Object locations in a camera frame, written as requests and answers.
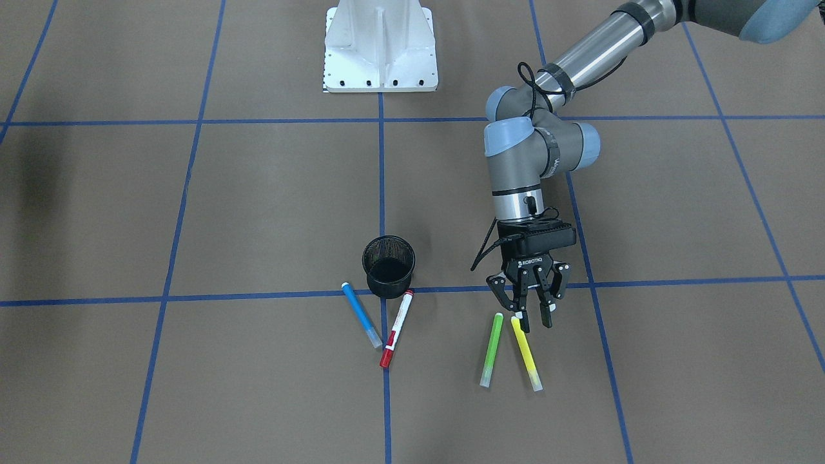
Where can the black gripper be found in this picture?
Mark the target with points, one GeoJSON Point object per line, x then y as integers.
{"type": "Point", "coordinates": [531, 265]}

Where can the yellow highlighter pen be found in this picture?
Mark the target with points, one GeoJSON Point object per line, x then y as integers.
{"type": "Point", "coordinates": [526, 354]}

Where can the green highlighter pen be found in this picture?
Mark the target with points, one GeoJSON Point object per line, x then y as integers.
{"type": "Point", "coordinates": [491, 351]}

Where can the white red-capped marker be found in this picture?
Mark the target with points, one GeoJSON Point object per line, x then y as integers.
{"type": "Point", "coordinates": [395, 331]}

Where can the blue highlighter pen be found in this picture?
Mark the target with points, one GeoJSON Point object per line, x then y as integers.
{"type": "Point", "coordinates": [361, 315]}

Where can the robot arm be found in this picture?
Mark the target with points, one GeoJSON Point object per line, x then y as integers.
{"type": "Point", "coordinates": [525, 141]}

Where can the black mesh pen cup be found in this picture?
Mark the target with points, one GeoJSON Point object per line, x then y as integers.
{"type": "Point", "coordinates": [388, 262]}

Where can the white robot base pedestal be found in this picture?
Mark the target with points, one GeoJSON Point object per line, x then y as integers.
{"type": "Point", "coordinates": [380, 46]}

